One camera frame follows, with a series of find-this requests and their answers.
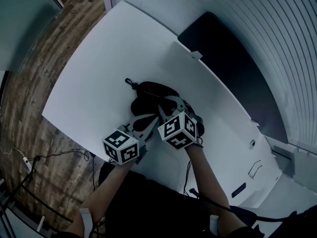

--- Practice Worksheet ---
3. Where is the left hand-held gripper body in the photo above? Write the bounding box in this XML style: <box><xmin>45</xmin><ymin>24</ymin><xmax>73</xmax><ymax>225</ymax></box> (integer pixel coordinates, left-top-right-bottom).
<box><xmin>102</xmin><ymin>122</ymin><xmax>150</xmax><ymax>165</ymax></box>

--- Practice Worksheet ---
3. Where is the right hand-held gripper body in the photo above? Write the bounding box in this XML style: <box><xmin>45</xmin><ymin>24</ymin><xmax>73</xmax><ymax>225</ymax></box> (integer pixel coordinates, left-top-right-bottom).
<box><xmin>158</xmin><ymin>106</ymin><xmax>199</xmax><ymax>150</ymax></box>

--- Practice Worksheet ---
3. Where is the black glasses case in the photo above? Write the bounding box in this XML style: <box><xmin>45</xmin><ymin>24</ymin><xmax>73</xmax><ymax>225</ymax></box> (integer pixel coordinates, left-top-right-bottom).
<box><xmin>124</xmin><ymin>78</ymin><xmax>205</xmax><ymax>137</ymax></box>

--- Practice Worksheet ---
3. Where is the person's right forearm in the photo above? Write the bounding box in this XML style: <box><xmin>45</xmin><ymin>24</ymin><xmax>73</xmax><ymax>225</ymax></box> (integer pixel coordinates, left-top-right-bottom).
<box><xmin>184</xmin><ymin>144</ymin><xmax>247</xmax><ymax>235</ymax></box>

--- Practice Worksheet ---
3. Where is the person's left forearm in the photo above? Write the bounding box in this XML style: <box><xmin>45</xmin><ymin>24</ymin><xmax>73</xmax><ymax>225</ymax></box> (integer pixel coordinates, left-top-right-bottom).
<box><xmin>73</xmin><ymin>162</ymin><xmax>136</xmax><ymax>235</ymax></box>

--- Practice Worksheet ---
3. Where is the person's black clothing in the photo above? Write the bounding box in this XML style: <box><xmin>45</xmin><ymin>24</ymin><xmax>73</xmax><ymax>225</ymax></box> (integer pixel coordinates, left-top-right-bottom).
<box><xmin>59</xmin><ymin>161</ymin><xmax>265</xmax><ymax>238</ymax></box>

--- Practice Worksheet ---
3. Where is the small black flat device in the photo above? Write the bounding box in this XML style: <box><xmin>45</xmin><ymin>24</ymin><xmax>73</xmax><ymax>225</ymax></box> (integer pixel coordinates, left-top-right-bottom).
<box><xmin>231</xmin><ymin>182</ymin><xmax>247</xmax><ymax>198</ymax></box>

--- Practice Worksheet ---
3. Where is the white power strip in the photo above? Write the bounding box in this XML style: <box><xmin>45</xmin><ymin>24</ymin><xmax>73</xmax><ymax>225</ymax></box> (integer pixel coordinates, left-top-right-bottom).
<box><xmin>22</xmin><ymin>157</ymin><xmax>33</xmax><ymax>171</ymax></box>

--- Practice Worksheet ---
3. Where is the grey box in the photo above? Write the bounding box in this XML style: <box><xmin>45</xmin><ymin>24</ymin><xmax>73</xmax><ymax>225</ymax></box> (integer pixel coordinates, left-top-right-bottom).
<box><xmin>271</xmin><ymin>142</ymin><xmax>317</xmax><ymax>192</ymax></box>

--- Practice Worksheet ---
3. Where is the black floor cable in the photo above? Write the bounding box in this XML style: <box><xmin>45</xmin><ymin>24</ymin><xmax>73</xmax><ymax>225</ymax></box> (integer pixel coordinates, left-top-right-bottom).
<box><xmin>26</xmin><ymin>148</ymin><xmax>98</xmax><ymax>192</ymax></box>

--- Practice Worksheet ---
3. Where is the thin bent wire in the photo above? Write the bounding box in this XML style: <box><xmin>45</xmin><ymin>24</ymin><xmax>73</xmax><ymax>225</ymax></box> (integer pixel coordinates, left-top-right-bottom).
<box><xmin>248</xmin><ymin>159</ymin><xmax>263</xmax><ymax>180</ymax></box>

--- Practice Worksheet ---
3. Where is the thick black cable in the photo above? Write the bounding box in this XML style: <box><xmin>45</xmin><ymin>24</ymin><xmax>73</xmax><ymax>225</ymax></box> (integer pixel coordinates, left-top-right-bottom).
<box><xmin>189</xmin><ymin>187</ymin><xmax>298</xmax><ymax>222</ymax></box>

